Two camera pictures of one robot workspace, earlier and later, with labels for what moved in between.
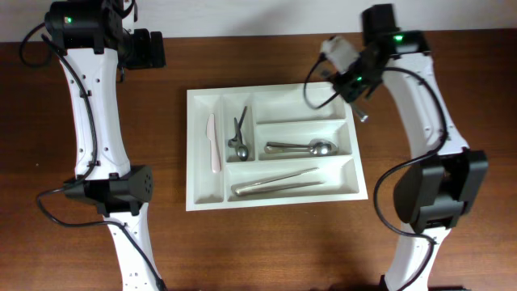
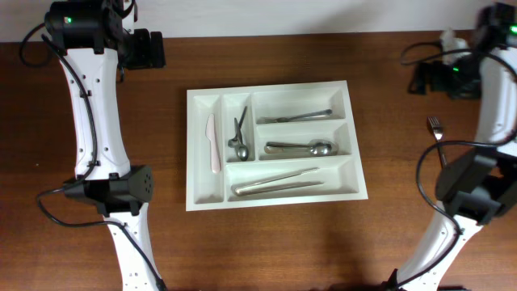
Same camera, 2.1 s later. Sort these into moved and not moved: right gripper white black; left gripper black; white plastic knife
Moved: right gripper white black
Not moved: left gripper black; white plastic knife
